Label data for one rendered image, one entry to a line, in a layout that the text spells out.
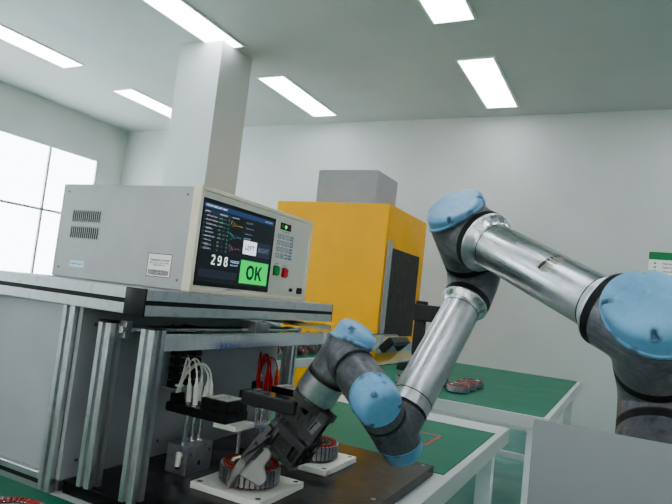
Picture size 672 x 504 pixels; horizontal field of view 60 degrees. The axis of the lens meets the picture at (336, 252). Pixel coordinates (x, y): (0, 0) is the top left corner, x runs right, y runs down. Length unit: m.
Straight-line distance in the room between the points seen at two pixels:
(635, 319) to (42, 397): 0.98
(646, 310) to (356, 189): 4.52
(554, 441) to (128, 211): 0.89
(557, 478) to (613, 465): 0.07
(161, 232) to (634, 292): 0.83
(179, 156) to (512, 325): 3.72
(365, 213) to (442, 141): 2.19
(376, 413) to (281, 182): 6.78
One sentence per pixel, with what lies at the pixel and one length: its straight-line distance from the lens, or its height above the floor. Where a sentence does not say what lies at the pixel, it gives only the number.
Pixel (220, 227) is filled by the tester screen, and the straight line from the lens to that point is 1.17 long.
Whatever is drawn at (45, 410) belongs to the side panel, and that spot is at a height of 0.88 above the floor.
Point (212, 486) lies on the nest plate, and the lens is 1.12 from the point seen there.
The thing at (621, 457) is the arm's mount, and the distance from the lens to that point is 0.82.
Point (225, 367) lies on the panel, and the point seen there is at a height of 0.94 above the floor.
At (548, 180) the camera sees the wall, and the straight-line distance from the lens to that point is 6.46.
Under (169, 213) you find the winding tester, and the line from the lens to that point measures 1.17.
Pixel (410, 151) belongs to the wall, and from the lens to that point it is 6.92.
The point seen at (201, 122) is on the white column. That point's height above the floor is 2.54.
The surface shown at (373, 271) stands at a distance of 4.79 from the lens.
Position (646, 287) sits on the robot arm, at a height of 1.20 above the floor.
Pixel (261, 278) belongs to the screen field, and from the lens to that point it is 1.30.
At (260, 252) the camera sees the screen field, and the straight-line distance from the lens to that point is 1.29.
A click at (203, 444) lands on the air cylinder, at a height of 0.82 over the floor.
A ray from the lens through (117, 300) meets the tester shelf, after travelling 1.04.
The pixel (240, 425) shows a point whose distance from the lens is 1.13.
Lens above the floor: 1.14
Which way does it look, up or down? 4 degrees up
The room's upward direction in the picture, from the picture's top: 6 degrees clockwise
